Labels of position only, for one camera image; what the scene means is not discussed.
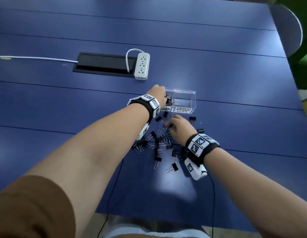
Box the white power strip cord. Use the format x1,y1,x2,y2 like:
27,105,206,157
125,48,145,73

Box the pile of black binder clips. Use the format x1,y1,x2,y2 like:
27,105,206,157
131,116,205,174

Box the green furniture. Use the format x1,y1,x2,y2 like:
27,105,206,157
274,0,307,93

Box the wrist marker band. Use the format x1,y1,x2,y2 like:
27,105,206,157
127,94,161,123
185,133,220,164

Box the black table cable hatch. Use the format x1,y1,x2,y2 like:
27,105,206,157
72,52,138,78

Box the brown sleeve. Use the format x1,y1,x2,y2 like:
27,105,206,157
0,175,76,238

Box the light grey shorts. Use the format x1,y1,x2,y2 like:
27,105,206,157
96,216,214,238

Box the person's left hand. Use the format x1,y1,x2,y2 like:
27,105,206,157
146,84,167,104

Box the person's right forearm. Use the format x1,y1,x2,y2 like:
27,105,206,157
204,147,307,238

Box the left wrist marker band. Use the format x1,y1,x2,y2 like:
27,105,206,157
127,94,161,123

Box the thin black right camera cable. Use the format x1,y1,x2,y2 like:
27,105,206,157
205,171,216,238

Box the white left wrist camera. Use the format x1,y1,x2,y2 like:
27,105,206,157
136,122,150,141

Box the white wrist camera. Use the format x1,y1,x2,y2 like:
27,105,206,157
184,157,208,181
136,122,150,141

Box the thin black left camera cable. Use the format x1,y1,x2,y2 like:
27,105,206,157
97,159,125,238

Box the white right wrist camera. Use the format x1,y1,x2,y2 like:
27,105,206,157
184,157,208,181

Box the thin black camera cable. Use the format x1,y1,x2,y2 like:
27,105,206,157
97,159,125,238
205,171,216,238

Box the person's right hand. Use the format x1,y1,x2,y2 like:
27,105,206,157
166,115,198,146

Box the long white braided cable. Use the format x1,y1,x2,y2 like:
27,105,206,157
0,56,79,64

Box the person's left forearm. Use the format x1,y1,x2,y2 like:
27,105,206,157
24,104,150,238

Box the white power strip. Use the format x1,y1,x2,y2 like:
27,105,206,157
134,52,150,81

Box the right wrist marker band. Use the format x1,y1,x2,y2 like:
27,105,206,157
185,133,220,164

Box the clear plastic compartment box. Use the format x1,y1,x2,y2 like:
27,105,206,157
161,89,196,114

